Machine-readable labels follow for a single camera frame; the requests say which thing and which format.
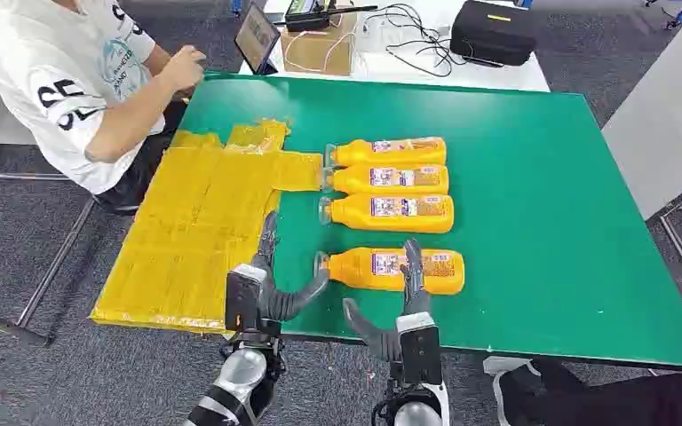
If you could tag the person's right hand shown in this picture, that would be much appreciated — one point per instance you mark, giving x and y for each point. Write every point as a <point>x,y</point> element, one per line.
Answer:
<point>182,67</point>

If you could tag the black tablet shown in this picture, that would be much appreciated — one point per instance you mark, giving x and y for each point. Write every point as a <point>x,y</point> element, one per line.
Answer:
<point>256,36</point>

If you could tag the green table mat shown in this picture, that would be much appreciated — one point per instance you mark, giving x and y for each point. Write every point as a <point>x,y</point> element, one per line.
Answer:
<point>541,194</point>

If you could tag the brown cardboard box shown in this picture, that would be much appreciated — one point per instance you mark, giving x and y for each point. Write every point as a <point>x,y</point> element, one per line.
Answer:
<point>317,52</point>

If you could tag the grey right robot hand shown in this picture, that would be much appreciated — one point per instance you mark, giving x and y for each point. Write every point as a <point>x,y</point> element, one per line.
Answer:
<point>414,294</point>

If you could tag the yellow sheet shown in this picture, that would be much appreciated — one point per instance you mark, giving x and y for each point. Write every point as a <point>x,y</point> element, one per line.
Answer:
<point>200,229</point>

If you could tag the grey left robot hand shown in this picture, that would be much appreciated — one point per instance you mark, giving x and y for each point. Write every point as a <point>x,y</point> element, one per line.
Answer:
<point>282,303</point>

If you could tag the metal table frame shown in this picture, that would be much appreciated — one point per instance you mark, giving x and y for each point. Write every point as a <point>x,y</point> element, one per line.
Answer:
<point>679,247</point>

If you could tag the black radio with antenna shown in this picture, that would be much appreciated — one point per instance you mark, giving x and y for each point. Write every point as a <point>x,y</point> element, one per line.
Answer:
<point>308,14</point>

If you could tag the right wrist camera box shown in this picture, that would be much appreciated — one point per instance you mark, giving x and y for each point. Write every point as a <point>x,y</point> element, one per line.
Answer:
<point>420,350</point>

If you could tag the white side table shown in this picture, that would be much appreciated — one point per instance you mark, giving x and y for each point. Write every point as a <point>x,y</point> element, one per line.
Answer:
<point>664,112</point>

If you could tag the orange drink bottle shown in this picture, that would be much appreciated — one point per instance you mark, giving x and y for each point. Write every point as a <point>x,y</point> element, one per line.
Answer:
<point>388,153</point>
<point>364,271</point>
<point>388,214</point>
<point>388,180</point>

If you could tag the person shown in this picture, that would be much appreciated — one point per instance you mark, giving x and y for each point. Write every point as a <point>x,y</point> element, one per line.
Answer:
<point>41,64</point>

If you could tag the black carrying case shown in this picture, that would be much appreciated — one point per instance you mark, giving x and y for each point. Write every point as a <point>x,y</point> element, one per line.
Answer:
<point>491,32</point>

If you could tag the metal chair frame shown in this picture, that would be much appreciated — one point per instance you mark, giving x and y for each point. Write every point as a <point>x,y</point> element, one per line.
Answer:
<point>53,270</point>

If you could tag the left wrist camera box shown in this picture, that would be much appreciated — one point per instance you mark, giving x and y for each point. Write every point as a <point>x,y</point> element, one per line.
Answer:
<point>244,300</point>

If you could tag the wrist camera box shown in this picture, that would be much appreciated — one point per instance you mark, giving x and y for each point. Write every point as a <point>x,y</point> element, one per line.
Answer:
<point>244,300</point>
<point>420,350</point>

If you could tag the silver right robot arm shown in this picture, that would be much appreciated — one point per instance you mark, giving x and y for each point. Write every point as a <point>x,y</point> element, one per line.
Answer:
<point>414,408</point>

